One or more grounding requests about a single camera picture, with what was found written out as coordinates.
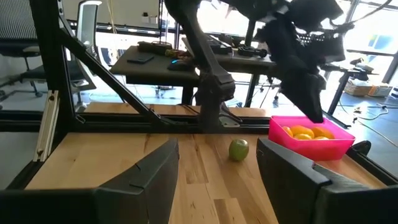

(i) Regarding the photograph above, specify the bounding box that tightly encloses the black computer mouse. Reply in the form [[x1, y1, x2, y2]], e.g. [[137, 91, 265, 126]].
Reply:
[[167, 58, 194, 72]]

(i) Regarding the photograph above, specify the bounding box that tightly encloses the cardboard box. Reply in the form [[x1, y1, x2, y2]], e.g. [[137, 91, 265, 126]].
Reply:
[[343, 79, 393, 98]]

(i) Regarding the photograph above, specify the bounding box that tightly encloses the black aluminium table frame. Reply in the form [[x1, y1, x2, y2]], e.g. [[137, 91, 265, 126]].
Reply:
[[0, 0, 398, 191]]

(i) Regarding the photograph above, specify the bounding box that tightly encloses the dark grey desk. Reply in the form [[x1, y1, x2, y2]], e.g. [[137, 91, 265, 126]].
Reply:
[[109, 37, 282, 105]]

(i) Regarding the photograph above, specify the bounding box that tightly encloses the striped mesh office chair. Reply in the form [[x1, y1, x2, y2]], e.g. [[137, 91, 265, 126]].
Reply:
[[0, 0, 47, 99]]

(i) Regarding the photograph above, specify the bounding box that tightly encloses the black smartphone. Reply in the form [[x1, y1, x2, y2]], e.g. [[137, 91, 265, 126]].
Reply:
[[126, 54, 155, 65]]

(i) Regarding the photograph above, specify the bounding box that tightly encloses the black background stand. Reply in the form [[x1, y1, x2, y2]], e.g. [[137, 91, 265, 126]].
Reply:
[[320, 57, 380, 116]]

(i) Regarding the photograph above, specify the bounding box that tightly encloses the green lime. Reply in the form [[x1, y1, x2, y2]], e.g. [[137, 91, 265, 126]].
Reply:
[[228, 138, 250, 162]]

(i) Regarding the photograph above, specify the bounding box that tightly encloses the dark brown box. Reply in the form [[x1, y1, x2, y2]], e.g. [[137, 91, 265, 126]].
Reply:
[[137, 40, 174, 56]]

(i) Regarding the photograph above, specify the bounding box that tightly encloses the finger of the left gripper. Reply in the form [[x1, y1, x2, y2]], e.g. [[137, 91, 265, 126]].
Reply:
[[279, 60, 326, 123]]

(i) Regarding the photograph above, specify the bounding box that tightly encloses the white-backed office chair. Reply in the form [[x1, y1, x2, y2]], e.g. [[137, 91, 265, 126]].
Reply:
[[75, 0, 103, 52]]

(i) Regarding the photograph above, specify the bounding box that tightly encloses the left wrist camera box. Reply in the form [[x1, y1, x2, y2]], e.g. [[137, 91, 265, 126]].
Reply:
[[306, 29, 347, 63]]

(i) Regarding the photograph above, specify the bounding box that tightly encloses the silver aluminium bracket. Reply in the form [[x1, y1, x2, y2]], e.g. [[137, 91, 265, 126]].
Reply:
[[32, 90, 60, 163]]

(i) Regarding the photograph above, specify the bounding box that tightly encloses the black screw clamp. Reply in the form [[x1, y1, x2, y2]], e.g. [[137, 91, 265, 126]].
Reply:
[[238, 45, 269, 58]]

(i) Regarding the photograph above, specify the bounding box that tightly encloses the pink plastic basket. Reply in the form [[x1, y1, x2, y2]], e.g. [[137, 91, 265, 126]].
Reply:
[[267, 115, 356, 162]]

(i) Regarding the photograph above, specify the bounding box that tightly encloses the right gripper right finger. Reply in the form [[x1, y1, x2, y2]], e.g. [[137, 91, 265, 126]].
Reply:
[[256, 138, 374, 224]]

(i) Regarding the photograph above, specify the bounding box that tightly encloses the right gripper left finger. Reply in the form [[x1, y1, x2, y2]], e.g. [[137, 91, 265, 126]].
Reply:
[[93, 138, 180, 224]]

